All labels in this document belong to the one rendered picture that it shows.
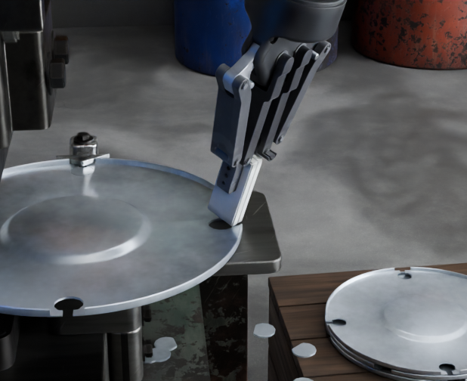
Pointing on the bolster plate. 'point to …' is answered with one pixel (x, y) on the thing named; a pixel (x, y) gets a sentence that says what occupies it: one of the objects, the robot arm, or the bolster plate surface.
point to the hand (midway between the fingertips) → (234, 184)
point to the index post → (83, 144)
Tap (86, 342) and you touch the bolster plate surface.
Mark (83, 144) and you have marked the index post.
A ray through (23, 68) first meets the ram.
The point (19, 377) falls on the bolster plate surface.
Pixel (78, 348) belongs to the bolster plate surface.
